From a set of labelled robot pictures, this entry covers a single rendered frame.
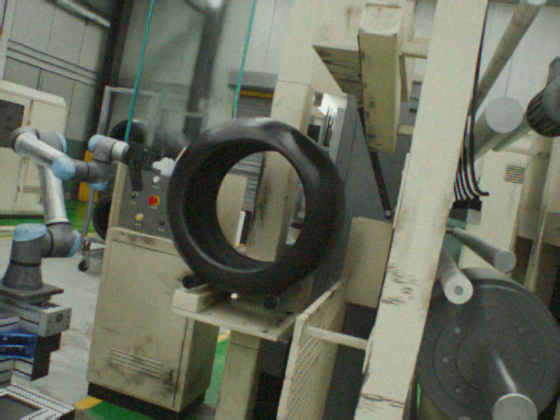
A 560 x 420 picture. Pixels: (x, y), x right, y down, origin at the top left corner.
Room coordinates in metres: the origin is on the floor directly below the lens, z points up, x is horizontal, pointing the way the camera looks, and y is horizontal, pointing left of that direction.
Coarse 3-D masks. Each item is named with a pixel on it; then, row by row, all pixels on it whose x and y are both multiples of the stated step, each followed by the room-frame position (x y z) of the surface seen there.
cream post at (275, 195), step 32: (288, 32) 2.05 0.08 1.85; (288, 64) 2.05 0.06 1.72; (288, 96) 2.04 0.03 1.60; (256, 192) 2.06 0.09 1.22; (288, 192) 2.03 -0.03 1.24; (256, 224) 2.05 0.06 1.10; (288, 224) 2.12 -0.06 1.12; (256, 256) 2.04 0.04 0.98; (256, 352) 2.03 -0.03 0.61; (224, 384) 2.05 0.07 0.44; (256, 384) 2.10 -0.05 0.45; (224, 416) 2.05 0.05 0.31
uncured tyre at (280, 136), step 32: (224, 128) 1.69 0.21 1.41; (256, 128) 1.66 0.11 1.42; (288, 128) 1.67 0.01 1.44; (192, 160) 1.71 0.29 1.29; (224, 160) 1.97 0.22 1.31; (288, 160) 1.63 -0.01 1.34; (320, 160) 1.64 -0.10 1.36; (192, 192) 1.95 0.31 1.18; (320, 192) 1.61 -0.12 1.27; (192, 224) 1.93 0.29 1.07; (320, 224) 1.60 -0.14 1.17; (192, 256) 1.69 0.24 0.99; (224, 256) 1.95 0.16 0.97; (288, 256) 1.61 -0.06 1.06; (320, 256) 1.64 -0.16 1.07; (224, 288) 1.69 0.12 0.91; (256, 288) 1.65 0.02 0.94
